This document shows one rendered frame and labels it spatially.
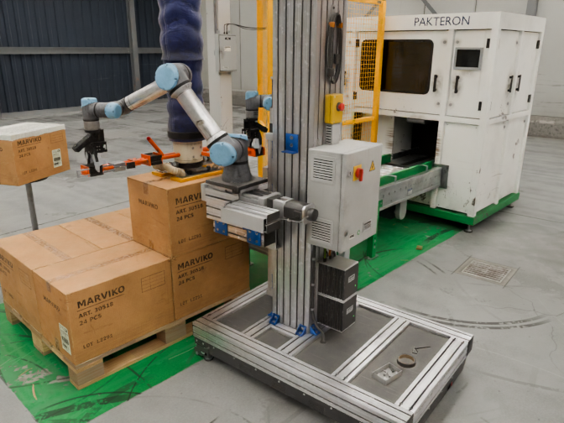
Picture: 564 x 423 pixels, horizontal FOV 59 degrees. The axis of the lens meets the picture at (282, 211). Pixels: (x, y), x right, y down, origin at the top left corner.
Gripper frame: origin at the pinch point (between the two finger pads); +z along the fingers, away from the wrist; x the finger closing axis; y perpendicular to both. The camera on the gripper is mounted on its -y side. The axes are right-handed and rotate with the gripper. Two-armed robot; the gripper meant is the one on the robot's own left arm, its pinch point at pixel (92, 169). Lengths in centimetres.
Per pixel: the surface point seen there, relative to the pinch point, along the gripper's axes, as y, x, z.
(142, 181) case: 30.3, 4.1, 13.0
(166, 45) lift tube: 49, -1, -60
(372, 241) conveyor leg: 215, -35, 91
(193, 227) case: 46, -20, 39
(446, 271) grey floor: 235, -92, 107
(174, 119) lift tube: 50, -2, -21
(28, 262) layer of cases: -26, 32, 53
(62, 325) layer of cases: -29, -10, 73
